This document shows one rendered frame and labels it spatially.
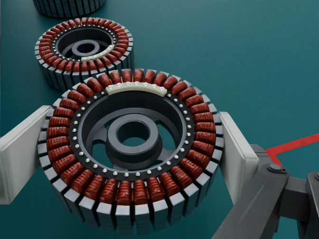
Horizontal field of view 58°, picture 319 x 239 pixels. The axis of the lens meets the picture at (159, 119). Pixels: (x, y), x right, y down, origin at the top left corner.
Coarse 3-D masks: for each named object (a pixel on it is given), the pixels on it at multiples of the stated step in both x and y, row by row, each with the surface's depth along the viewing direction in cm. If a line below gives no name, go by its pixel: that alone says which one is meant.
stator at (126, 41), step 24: (72, 24) 35; (96, 24) 36; (120, 24) 36; (48, 48) 32; (72, 48) 34; (96, 48) 34; (120, 48) 32; (48, 72) 31; (72, 72) 30; (96, 72) 30; (120, 72) 32
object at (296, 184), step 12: (252, 144) 16; (264, 156) 15; (288, 180) 13; (300, 180) 13; (288, 192) 12; (300, 192) 12; (288, 204) 12; (300, 204) 12; (288, 216) 12; (300, 216) 12
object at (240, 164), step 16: (224, 112) 19; (224, 128) 17; (224, 144) 17; (240, 144) 14; (224, 160) 17; (240, 160) 14; (256, 160) 13; (224, 176) 17; (240, 176) 13; (240, 192) 14
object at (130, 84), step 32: (64, 96) 19; (96, 96) 19; (128, 96) 20; (160, 96) 20; (192, 96) 19; (64, 128) 17; (96, 128) 20; (128, 128) 19; (192, 128) 18; (64, 160) 15; (128, 160) 18; (160, 160) 18; (192, 160) 16; (64, 192) 15; (96, 192) 14; (128, 192) 14; (160, 192) 14; (192, 192) 15; (96, 224) 16; (128, 224) 15; (160, 224) 16
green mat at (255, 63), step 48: (144, 0) 47; (192, 0) 47; (240, 0) 47; (288, 0) 47; (0, 48) 38; (144, 48) 38; (192, 48) 38; (240, 48) 39; (288, 48) 39; (0, 96) 32; (48, 96) 32; (240, 96) 33; (288, 96) 33; (96, 144) 28; (48, 192) 25
